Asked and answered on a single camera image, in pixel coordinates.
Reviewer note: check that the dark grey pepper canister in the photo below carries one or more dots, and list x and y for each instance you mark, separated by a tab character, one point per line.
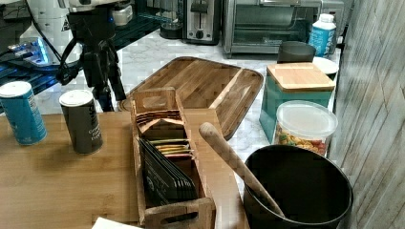
78	108

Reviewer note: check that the dark grey cup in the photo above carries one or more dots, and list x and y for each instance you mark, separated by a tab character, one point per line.
294	52

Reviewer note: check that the blue salt canister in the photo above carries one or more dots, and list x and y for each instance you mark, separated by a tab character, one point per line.
19	105

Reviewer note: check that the colourful tea bag packets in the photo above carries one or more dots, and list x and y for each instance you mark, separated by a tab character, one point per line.
175	147

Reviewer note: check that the wooden pestle utensil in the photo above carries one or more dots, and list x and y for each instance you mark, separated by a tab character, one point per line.
217	142

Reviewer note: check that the black utensil bucket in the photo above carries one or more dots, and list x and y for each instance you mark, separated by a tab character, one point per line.
312	192

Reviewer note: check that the black tea bag packets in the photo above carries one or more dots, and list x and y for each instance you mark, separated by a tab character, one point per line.
166	182

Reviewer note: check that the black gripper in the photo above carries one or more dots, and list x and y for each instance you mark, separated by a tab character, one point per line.
94	30

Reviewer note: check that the white plate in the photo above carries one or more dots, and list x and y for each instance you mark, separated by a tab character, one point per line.
327	66

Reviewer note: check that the clear plastic cereal container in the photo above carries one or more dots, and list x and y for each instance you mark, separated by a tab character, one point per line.
304	124

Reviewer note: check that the silver toaster oven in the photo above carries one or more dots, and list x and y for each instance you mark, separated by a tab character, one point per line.
261	26

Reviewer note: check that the teal box with wooden lid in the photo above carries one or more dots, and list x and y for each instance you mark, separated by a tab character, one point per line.
292	81

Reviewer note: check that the brown tea bag packets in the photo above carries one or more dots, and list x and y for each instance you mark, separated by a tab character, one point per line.
147	120

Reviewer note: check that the wooden tea bag organizer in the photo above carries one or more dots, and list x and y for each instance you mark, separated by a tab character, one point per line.
198	213

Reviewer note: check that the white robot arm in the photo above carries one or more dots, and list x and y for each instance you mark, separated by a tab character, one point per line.
50	22

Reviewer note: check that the silver toaster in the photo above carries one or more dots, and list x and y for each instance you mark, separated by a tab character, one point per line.
202	21

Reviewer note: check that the blue and white bottle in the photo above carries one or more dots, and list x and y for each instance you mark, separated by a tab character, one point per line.
322	33

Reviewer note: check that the white paper sheet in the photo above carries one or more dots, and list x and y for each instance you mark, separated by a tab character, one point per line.
102	223

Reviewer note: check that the dark wooden cutting board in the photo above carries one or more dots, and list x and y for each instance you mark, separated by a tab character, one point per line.
206	84

